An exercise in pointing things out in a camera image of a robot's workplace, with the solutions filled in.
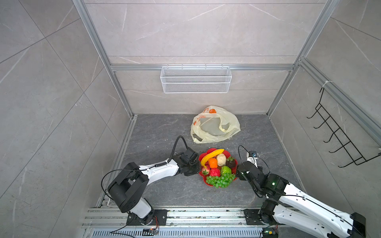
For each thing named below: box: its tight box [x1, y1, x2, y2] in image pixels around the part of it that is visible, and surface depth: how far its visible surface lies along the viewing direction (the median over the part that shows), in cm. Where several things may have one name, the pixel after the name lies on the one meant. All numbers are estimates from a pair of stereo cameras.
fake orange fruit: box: [208, 157, 218, 169], surface depth 90 cm
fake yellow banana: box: [200, 148, 225, 169], surface depth 92 cm
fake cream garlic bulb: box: [216, 153, 227, 167], surface depth 90 cm
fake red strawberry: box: [201, 166, 210, 176], surface depth 86 cm
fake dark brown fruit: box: [225, 156, 236, 169], surface depth 88 cm
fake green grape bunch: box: [205, 173, 237, 189], surface depth 79 cm
